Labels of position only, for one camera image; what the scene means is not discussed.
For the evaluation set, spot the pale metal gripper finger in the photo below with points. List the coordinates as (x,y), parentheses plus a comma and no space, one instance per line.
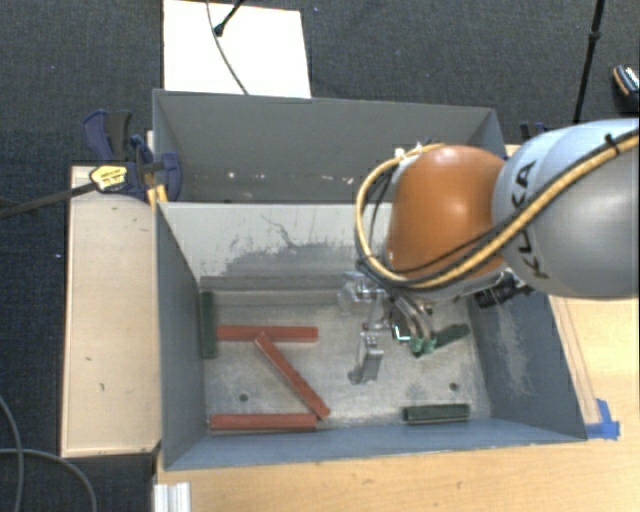
(358,292)
(369,361)

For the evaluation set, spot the dark green flat block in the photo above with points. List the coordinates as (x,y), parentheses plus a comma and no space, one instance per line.
(436,413)
(452,333)
(208,325)

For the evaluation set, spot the red-brown flat block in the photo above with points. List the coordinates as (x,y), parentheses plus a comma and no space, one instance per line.
(262,421)
(240,333)
(295,377)

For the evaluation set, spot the grey metal bin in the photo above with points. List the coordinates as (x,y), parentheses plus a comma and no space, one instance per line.
(320,150)

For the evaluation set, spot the pale wood board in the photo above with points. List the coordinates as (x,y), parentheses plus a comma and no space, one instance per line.
(110,310)

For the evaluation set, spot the black cylinder on white bracket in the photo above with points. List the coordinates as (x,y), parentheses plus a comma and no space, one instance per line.
(500,293)

